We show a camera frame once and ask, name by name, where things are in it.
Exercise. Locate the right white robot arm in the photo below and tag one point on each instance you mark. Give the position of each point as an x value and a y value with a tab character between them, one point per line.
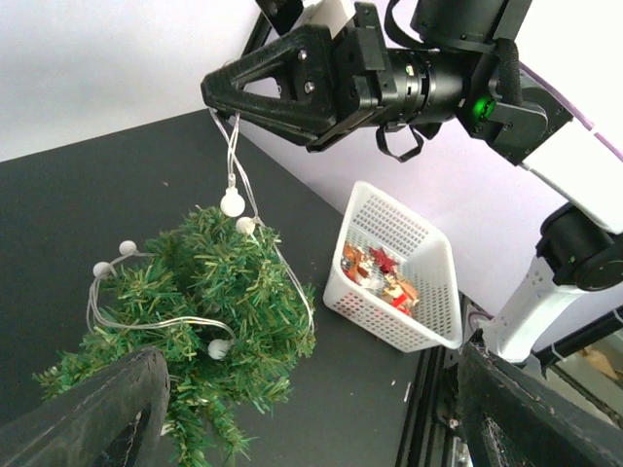
460	62

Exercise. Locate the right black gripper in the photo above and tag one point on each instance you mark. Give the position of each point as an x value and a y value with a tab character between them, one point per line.
368	83

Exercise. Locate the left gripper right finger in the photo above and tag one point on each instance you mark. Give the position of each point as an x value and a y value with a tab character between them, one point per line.
509	418

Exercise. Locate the small green christmas tree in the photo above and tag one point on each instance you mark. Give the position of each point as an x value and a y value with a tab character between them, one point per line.
221	307

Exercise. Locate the right black frame post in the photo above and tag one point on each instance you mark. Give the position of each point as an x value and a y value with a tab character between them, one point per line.
259	35

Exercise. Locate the red star ornament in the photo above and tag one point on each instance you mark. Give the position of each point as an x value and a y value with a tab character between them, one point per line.
383	261

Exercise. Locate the white bulb string lights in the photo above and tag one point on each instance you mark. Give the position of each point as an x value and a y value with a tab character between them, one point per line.
238	203

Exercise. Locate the white perforated plastic basket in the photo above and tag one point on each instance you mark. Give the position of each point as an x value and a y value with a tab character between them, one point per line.
413	309

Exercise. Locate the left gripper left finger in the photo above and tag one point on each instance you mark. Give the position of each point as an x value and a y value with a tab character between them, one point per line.
113	418

